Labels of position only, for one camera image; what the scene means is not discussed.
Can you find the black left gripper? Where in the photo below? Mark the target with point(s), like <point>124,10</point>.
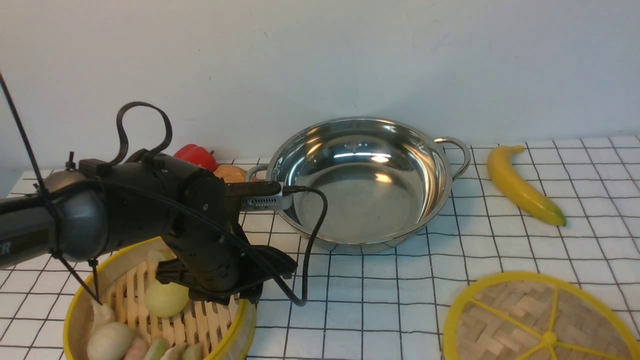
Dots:
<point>214,258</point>

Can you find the bamboo steamer with yellow rim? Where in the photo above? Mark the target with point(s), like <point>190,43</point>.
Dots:
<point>204,330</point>

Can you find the woven bamboo steamer lid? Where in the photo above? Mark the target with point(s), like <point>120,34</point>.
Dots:
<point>530,316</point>

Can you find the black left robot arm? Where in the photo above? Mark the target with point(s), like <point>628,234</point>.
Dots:
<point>90,213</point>

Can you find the red bell pepper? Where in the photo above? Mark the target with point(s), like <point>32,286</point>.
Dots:
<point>199,156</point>

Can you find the pink dumpling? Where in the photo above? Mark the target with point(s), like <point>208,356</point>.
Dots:
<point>137,350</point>

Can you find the large white bun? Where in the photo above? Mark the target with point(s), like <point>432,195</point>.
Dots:
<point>110,341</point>

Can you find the white checkered tablecloth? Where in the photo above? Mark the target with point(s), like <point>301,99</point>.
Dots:
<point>393,305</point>

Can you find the yellow banana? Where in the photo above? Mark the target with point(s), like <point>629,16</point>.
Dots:
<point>514,187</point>

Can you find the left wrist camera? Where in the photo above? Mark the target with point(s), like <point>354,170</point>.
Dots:
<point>257,196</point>

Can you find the stainless steel two-handled pot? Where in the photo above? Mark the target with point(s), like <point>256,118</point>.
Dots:
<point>383,180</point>

